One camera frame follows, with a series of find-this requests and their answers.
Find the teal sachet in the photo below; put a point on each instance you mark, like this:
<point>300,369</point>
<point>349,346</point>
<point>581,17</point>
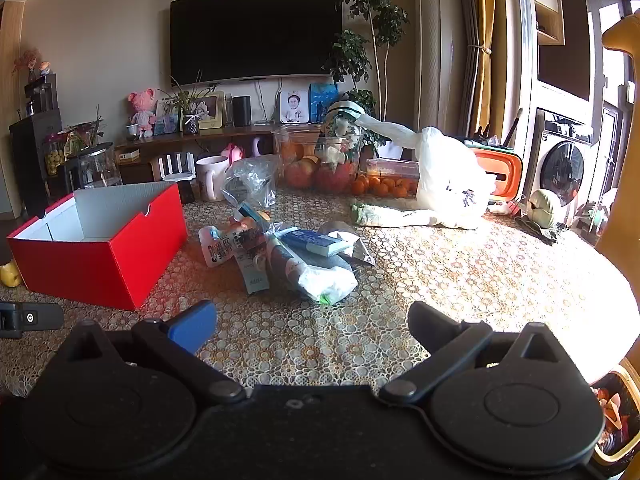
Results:
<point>254,272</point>

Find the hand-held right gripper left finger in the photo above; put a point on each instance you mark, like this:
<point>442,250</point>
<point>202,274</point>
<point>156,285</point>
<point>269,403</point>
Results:
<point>192,322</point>

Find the wooden wall shelf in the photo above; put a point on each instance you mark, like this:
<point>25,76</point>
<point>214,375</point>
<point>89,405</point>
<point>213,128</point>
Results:
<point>547,10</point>

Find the clear plastic bag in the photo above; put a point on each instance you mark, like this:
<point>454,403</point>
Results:
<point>252,180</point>

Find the pale green photo frame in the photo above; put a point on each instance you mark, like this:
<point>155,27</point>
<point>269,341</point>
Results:
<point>210,110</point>

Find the clear plastic tray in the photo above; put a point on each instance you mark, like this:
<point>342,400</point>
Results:
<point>395,166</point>

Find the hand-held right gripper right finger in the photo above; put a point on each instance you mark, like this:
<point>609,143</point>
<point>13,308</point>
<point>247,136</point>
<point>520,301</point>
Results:
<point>425,322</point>

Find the yellow toy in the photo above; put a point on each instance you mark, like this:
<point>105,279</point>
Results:
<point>9,276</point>

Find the small white plant pot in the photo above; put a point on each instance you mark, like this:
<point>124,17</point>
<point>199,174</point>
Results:
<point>133,131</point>

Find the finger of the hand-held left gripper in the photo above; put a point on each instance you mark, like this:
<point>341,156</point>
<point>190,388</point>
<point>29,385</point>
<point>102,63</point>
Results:
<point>42,316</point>

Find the pink flowers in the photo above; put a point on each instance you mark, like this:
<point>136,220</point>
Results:
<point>27,60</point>

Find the green melon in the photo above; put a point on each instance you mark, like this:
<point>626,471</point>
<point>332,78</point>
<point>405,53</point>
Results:
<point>545,207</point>

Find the pink toy bag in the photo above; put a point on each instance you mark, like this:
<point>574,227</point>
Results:
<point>232,154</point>

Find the potted plant with bow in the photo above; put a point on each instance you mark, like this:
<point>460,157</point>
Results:
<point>191,125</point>

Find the small potted green plant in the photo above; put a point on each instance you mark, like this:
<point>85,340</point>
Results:
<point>87,132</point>

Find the pink plush doll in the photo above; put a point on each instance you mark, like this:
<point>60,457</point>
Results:
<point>142,105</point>

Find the tall potted tree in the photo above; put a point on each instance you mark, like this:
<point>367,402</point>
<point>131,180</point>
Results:
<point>372,5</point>

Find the black speaker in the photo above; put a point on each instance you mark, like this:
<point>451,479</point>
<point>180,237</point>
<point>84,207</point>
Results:
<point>242,110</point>

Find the white plastic bag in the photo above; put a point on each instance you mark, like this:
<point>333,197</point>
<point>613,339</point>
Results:
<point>450,180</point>

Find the small white blue carton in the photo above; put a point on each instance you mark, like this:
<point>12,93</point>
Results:
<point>315,242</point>

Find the jar of yellow fruit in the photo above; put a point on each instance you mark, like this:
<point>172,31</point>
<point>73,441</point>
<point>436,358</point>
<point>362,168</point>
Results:
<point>55,157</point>

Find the purple kettlebell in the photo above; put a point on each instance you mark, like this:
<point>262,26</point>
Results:
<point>260,147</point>

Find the green white patterned bag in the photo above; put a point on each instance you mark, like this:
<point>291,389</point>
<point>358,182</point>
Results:
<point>345,112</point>

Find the white green work gloves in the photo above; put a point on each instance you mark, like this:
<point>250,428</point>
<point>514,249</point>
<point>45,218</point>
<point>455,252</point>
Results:
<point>390,216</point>

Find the washing machine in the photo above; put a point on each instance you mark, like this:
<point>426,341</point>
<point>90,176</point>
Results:
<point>565,165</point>

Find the silver foil packet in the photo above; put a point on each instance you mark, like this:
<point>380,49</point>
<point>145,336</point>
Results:
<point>360,247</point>

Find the white bottle red label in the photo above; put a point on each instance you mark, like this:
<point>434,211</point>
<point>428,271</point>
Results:
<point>216,250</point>

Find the red apple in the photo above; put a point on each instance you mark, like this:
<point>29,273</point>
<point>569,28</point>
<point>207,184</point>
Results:
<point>334,177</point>
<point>299,174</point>

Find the white router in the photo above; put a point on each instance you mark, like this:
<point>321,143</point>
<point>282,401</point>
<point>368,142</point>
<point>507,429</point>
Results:
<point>172,165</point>

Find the glass electric kettle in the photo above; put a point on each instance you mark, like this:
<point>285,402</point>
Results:
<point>97,167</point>

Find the white framed baby photo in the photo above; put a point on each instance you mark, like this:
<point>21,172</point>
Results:
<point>293,106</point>

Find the white floor air conditioner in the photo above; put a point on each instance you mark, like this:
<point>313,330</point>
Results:
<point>440,35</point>

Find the blue illustrated card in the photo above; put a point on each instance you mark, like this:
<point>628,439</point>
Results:
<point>167,119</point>

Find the clear plastic fruit bowl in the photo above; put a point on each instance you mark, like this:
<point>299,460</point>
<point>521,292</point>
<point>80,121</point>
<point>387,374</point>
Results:
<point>320,150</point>

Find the pale pink mug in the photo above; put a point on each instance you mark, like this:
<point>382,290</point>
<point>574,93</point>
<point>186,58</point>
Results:
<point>212,180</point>

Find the lace-covered desktop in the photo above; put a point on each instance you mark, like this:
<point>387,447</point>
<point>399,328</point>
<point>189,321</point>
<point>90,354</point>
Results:
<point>450,285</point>

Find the orange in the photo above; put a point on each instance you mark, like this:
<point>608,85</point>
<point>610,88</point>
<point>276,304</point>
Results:
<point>291,152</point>

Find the orange plastic basket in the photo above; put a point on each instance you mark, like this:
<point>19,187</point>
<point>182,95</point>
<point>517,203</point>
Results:
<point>505,170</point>

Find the small beige box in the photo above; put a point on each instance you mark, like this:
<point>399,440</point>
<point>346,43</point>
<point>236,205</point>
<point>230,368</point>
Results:
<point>128,156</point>

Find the wooden television cabinet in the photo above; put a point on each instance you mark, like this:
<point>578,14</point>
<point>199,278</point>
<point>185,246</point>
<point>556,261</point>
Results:
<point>150,142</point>

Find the yellow curtain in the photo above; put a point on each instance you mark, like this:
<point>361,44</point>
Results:
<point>487,10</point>

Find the black flat television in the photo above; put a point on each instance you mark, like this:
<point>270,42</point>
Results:
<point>255,35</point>

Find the pile of tangerines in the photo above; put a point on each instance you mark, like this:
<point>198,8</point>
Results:
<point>382,187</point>

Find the red cardboard box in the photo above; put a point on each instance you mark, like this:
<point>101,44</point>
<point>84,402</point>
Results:
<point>100,270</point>

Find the blue picture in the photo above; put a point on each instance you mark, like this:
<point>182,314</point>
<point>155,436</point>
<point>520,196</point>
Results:
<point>322,102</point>

